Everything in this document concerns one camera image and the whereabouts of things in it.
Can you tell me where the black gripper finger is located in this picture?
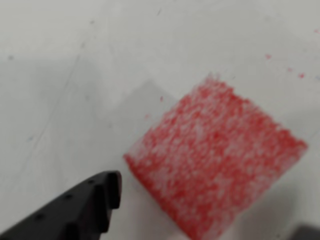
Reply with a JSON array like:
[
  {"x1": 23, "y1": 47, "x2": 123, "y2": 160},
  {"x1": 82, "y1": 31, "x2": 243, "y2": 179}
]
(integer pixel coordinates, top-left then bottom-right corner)
[{"x1": 0, "y1": 170, "x2": 123, "y2": 240}]

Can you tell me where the red foam cube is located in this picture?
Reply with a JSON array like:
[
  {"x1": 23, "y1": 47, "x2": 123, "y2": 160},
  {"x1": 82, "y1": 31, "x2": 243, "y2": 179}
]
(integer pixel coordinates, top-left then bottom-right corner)
[{"x1": 122, "y1": 72, "x2": 309, "y2": 240}]

